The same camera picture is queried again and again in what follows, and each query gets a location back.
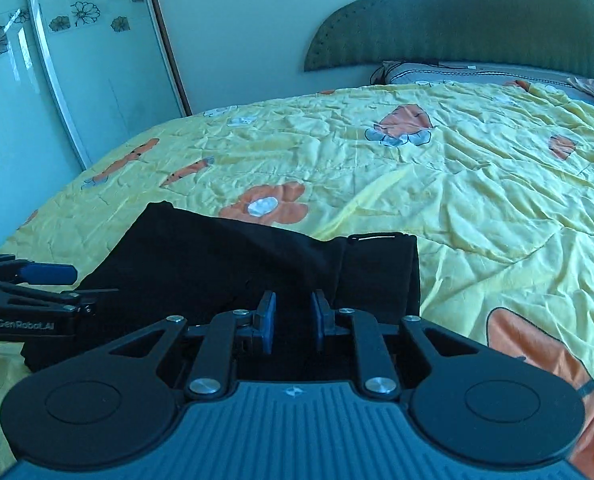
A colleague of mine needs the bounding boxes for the left glass wardrobe door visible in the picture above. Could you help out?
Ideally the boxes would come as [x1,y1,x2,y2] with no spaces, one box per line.
[0,0,81,246]

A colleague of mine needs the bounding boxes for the black pants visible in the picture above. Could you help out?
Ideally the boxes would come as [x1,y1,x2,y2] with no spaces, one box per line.
[21,203,421,382]

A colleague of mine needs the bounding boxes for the yellow floral bedspread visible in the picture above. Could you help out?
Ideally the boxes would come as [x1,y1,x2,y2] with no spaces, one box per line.
[3,81,594,479]

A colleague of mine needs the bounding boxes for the right glass wardrobe door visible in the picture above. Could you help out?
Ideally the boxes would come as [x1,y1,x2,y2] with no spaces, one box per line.
[28,0,186,168]

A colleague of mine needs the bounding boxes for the glass wardrobe door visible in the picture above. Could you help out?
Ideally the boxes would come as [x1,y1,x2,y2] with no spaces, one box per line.
[0,0,81,246]
[28,0,186,168]

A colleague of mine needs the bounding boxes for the green padded headboard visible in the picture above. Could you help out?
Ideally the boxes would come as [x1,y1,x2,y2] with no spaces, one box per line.
[303,0,594,79]

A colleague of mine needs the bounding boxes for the grey patterned pillow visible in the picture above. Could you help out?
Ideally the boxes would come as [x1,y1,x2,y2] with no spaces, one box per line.
[371,61,576,90]

